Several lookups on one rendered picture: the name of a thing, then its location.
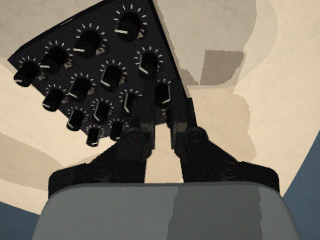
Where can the black knob box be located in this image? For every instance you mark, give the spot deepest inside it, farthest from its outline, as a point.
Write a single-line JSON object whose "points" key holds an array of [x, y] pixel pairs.
{"points": [[112, 78]]}

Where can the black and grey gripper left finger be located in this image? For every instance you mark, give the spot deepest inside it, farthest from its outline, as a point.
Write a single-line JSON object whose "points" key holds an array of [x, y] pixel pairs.
{"points": [[120, 163]]}

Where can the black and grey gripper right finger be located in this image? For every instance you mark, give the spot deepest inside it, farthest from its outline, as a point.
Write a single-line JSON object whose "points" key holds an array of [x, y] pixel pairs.
{"points": [[201, 160]]}

